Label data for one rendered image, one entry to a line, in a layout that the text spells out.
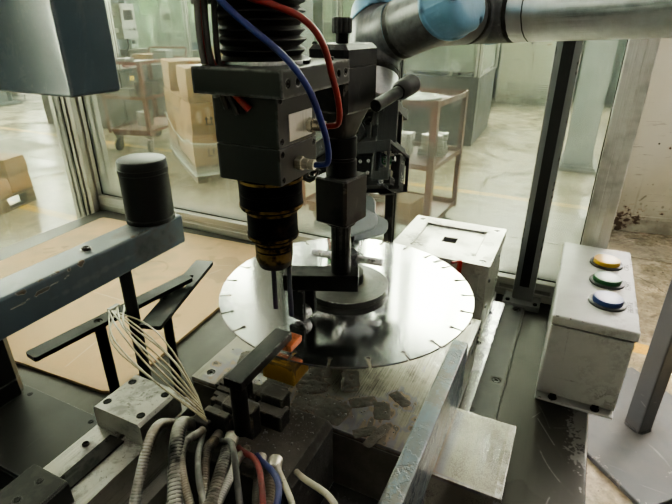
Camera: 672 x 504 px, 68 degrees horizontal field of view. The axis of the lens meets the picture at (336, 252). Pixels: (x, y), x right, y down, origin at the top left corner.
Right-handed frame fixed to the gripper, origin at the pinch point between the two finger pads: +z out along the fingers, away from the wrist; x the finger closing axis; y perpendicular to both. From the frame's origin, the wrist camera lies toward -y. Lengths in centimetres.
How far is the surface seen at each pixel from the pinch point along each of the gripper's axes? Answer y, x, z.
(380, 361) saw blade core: 11.1, -10.8, 13.1
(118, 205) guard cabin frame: -96, 35, -17
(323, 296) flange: 0.6, -5.8, 6.7
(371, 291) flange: 5.4, -2.1, 5.5
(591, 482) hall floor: 28, 117, 55
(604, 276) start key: 31.0, 28.7, -0.2
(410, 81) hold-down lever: 14.2, -15.4, -15.0
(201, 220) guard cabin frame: -65, 38, -12
